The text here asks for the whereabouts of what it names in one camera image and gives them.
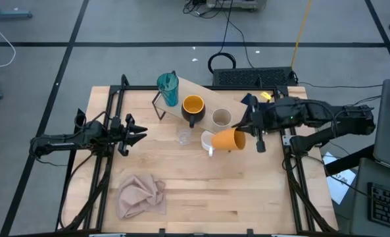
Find pink cloth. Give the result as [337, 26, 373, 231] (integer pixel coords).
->
[116, 173, 167, 220]

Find white cable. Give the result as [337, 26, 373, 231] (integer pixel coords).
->
[0, 9, 17, 70]

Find grey metal table foot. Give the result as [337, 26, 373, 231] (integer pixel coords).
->
[0, 0, 33, 20]

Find black mug with yellow inside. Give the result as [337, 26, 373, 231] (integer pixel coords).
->
[180, 94, 207, 129]

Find navy blue cloth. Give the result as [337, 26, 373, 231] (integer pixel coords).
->
[241, 93, 281, 113]

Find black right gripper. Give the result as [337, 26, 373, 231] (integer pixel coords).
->
[231, 95, 281, 154]

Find black keyboard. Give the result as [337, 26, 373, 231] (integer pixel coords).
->
[367, 182, 390, 233]

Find orange cup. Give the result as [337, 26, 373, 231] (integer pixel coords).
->
[210, 127, 247, 151]

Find black vented box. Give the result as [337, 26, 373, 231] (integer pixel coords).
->
[212, 66, 296, 88]

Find coiled black cable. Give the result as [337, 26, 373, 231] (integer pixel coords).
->
[207, 0, 237, 74]

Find wooden shelf with black legs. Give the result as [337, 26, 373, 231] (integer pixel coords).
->
[151, 70, 252, 153]

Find white mug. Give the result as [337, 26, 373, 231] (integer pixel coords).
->
[200, 130, 217, 158]

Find thin black floor cable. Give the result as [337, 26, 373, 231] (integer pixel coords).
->
[227, 19, 255, 69]

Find white paper sheet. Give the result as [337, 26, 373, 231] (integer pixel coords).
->
[322, 151, 356, 205]

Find teal tumbler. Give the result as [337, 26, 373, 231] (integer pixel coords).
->
[157, 72, 180, 107]

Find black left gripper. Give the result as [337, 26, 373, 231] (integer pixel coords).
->
[110, 113, 149, 157]

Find grey equipment cart base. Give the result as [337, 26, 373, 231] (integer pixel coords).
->
[206, 0, 268, 13]

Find beige cup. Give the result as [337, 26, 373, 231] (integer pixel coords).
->
[210, 107, 233, 128]

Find yellow cable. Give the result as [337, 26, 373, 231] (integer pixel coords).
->
[290, 0, 314, 70]

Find small clear glass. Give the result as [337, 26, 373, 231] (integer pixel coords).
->
[176, 126, 193, 147]

